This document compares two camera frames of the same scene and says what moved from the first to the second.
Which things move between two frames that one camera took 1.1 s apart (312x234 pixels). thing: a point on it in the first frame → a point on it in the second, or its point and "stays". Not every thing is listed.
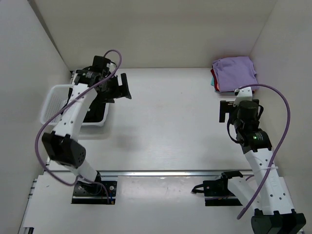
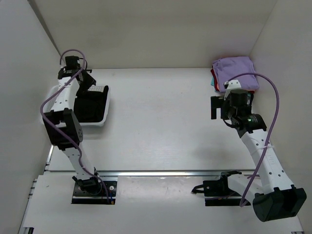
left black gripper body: [111, 88] → [86, 83]
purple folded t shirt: [231, 73] stays
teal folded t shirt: [212, 81] stays
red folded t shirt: [213, 73] stays
